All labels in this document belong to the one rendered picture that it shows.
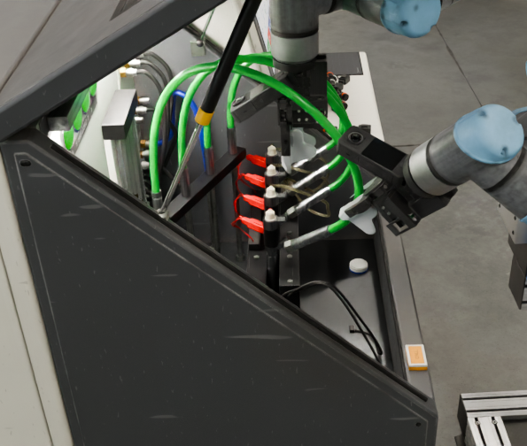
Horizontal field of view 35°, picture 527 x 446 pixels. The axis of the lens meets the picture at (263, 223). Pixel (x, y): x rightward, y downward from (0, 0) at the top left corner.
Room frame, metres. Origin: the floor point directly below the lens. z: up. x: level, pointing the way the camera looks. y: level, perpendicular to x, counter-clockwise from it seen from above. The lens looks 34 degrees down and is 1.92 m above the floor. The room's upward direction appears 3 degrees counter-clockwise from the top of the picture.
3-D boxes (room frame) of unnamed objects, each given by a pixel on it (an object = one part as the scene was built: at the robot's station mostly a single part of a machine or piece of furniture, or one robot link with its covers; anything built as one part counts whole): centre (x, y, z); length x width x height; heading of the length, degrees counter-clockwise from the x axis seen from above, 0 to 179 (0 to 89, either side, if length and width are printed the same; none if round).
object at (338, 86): (1.99, -0.20, 1.01); 0.23 x 0.11 x 0.06; 177
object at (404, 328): (1.25, -0.25, 0.87); 0.62 x 0.04 x 0.16; 177
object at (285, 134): (1.23, -0.05, 1.28); 0.05 x 0.02 x 0.09; 177
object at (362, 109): (1.95, -0.20, 0.97); 0.70 x 0.22 x 0.03; 177
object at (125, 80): (1.51, 0.24, 1.20); 0.13 x 0.03 x 0.31; 177
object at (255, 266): (1.38, -0.02, 0.91); 0.34 x 0.10 x 0.15; 177
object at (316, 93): (1.25, -0.07, 1.34); 0.09 x 0.08 x 0.12; 87
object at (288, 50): (1.26, -0.07, 1.42); 0.08 x 0.08 x 0.05
